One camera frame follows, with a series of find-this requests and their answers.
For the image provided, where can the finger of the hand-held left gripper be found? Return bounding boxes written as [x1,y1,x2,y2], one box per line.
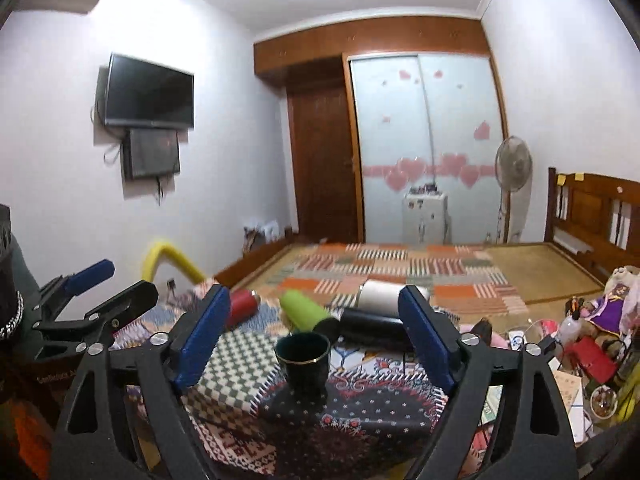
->
[31,280,160,357]
[36,259,116,322]

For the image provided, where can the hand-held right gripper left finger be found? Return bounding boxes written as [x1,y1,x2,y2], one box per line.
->
[50,284,232,480]

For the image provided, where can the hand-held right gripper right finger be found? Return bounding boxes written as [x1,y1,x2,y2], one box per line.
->
[398,284,577,480]

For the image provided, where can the dark green cup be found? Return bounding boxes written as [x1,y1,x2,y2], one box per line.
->
[274,331,331,395]

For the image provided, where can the green checkered cloth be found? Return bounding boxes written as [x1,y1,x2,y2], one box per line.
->
[179,310,288,407]

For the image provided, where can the black bottle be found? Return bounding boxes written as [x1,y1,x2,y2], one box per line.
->
[339,307,417,352]

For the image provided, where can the red bottle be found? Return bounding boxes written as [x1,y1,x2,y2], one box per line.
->
[226,288,261,331]

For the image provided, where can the yellow foam tube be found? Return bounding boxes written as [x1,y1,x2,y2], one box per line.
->
[141,241,209,287]

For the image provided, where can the patchwork blanket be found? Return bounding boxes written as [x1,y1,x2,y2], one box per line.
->
[257,242,527,322]

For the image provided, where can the wooden bed footboard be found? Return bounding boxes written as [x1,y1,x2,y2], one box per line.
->
[214,236,297,289]

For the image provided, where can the green bottle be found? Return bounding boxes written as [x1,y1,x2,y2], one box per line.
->
[278,288,342,342]

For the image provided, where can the dark floral printed cloth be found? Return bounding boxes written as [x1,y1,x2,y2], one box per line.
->
[112,280,466,480]

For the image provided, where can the small white cabinet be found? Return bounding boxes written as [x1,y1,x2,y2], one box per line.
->
[401,185,452,246]

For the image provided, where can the woven straw mat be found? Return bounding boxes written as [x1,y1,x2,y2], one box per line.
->
[479,242,607,307]

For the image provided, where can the red box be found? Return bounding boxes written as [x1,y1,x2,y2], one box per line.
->
[569,336,620,385]

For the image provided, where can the doll in purple dress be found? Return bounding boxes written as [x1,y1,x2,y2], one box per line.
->
[575,264,640,337]

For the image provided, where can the white standing fan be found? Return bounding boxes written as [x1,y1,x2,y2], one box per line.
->
[494,135,534,244]

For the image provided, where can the brown wooden door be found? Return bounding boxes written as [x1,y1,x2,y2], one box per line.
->
[285,85,364,244]

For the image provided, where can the wooden bed headboard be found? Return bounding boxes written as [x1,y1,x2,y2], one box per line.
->
[543,167,640,283]

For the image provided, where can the wooden wardrobe with sliding doors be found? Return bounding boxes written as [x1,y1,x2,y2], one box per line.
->
[253,15,512,247]

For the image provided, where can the paper bags by wall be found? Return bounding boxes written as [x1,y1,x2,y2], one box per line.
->
[243,219,282,253]

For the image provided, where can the small black wall monitor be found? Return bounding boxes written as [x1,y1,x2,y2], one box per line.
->
[122,128,182,182]

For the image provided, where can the wall-mounted black television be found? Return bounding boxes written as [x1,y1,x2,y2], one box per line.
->
[103,52,195,130]

